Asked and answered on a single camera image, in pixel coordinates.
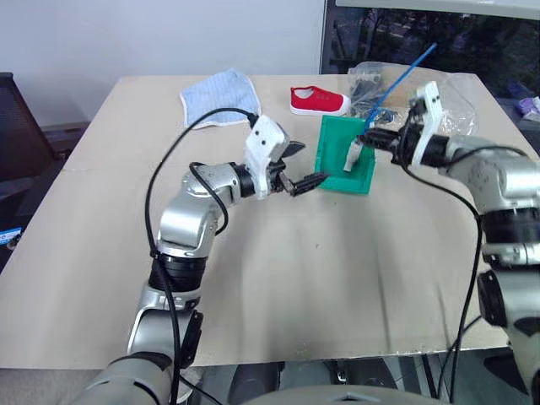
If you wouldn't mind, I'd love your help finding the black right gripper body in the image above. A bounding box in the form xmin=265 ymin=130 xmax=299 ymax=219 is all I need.
xmin=389 ymin=97 xmax=424 ymax=167

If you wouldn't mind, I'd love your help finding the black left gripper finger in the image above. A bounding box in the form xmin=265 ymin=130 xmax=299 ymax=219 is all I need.
xmin=289 ymin=172 xmax=331 ymax=198
xmin=282 ymin=141 xmax=307 ymax=161

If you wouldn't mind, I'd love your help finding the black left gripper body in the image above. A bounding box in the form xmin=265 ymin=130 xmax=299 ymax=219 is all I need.
xmin=265 ymin=143 xmax=297 ymax=195

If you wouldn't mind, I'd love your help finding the white coupler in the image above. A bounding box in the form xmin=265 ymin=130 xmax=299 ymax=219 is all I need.
xmin=343 ymin=140 xmax=365 ymax=173

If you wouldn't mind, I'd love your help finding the blue cable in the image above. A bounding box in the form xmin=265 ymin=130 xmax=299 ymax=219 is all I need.
xmin=363 ymin=41 xmax=439 ymax=129

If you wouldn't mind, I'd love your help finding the green plastic bin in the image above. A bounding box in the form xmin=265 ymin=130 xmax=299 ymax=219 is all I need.
xmin=313 ymin=115 xmax=377 ymax=195

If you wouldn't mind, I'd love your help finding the red canvas shoe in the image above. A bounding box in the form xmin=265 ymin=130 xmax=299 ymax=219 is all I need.
xmin=289 ymin=85 xmax=352 ymax=116

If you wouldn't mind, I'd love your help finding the clear plastic bag with parts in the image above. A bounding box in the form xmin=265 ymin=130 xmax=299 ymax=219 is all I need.
xmin=347 ymin=60 xmax=481 ymax=137

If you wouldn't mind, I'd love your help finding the blue striped cloth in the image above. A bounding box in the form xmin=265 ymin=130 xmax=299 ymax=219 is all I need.
xmin=179 ymin=67 xmax=261 ymax=129

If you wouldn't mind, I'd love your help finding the dark window pane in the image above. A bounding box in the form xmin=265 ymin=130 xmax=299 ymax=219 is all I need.
xmin=318 ymin=0 xmax=540 ymax=99

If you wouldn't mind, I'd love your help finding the purple and white packet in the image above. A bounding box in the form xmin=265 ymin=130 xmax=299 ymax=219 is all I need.
xmin=515 ymin=95 xmax=540 ymax=117

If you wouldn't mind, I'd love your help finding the black chair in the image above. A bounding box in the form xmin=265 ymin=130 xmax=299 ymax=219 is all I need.
xmin=0 ymin=72 xmax=58 ymax=183

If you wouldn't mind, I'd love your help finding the black box with blue label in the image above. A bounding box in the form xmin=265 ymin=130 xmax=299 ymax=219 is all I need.
xmin=0 ymin=226 xmax=24 ymax=251

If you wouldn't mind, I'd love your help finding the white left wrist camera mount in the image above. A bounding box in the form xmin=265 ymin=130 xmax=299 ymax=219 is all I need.
xmin=243 ymin=114 xmax=292 ymax=201

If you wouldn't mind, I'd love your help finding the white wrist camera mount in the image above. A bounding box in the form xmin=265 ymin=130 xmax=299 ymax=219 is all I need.
xmin=243 ymin=114 xmax=292 ymax=201
xmin=408 ymin=81 xmax=445 ymax=169

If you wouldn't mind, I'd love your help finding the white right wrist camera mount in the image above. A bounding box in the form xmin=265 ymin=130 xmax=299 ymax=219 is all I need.
xmin=408 ymin=81 xmax=445 ymax=169

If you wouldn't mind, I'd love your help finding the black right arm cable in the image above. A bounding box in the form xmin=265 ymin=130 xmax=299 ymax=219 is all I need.
xmin=397 ymin=162 xmax=484 ymax=405

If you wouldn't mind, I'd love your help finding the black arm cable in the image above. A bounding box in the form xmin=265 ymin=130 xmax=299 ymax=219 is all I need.
xmin=397 ymin=162 xmax=484 ymax=405
xmin=143 ymin=107 xmax=261 ymax=405

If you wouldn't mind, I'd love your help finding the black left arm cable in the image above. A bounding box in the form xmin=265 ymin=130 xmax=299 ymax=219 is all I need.
xmin=143 ymin=107 xmax=261 ymax=405

